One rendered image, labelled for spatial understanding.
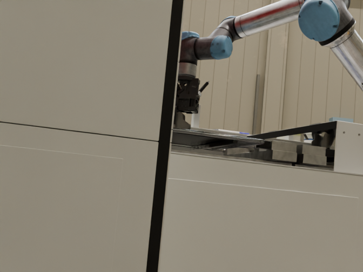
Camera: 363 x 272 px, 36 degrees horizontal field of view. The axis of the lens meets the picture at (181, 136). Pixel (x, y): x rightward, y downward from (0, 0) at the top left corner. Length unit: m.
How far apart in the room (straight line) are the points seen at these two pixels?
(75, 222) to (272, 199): 0.53
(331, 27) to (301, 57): 7.21
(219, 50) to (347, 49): 0.41
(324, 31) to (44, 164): 0.92
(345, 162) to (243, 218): 0.36
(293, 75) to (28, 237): 7.88
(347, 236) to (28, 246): 0.80
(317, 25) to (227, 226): 0.64
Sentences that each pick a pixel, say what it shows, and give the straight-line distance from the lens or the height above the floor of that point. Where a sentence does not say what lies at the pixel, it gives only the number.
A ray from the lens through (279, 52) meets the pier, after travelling 8.64.
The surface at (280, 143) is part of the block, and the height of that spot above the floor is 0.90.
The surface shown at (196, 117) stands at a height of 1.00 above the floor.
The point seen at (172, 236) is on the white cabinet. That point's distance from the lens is 1.25.
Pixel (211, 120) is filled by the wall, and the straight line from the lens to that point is 8.39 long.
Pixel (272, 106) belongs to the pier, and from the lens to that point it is 8.45.
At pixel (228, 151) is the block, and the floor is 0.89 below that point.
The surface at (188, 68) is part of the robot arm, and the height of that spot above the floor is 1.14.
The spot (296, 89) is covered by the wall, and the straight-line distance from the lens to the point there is 8.67.
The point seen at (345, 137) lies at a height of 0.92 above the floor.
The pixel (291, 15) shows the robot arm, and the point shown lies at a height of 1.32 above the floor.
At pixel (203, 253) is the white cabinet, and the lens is 1.28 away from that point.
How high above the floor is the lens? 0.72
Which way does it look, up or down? 6 degrees up
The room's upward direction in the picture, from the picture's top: 5 degrees clockwise
